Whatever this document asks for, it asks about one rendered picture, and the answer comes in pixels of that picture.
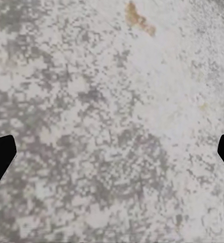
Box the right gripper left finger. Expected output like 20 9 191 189
0 134 17 180

